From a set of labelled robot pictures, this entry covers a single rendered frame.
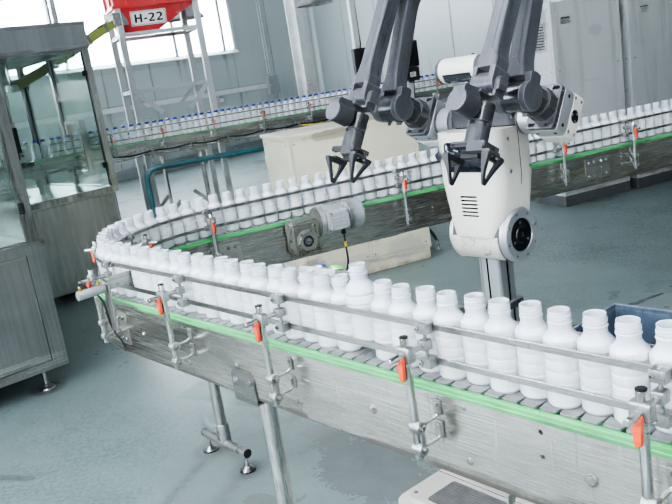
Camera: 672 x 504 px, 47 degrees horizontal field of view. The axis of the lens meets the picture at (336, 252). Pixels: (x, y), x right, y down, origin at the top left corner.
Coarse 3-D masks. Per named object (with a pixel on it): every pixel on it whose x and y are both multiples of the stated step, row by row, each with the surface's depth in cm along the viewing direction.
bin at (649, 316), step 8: (616, 304) 185; (624, 304) 184; (608, 312) 183; (616, 312) 186; (624, 312) 184; (632, 312) 182; (640, 312) 181; (648, 312) 179; (656, 312) 178; (664, 312) 176; (608, 320) 184; (648, 320) 180; (656, 320) 178; (576, 328) 174; (608, 328) 184; (648, 328) 180; (648, 336) 181; (512, 496) 154
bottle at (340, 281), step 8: (336, 280) 164; (344, 280) 164; (336, 288) 164; (344, 288) 164; (336, 296) 164; (344, 296) 164; (336, 304) 164; (344, 304) 164; (336, 312) 165; (344, 312) 164; (336, 320) 166; (344, 320) 164; (336, 328) 166; (344, 328) 165; (352, 336) 165; (344, 344) 166; (352, 344) 166
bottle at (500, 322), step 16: (496, 304) 132; (496, 320) 133; (512, 320) 133; (512, 336) 132; (496, 352) 133; (512, 352) 133; (496, 368) 134; (512, 368) 133; (496, 384) 135; (512, 384) 134
